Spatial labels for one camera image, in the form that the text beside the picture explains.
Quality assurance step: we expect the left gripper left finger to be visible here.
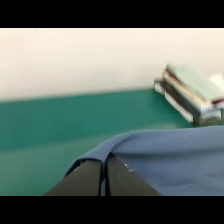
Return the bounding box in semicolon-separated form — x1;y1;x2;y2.
44;159;103;197

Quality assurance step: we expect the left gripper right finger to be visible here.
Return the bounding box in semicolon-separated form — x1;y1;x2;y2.
105;153;162;197

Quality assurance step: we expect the blue shirt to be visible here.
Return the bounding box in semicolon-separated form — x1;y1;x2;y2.
64;125;224;197

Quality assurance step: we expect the heap of clothes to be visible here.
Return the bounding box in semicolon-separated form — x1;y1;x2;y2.
153;71;224;127

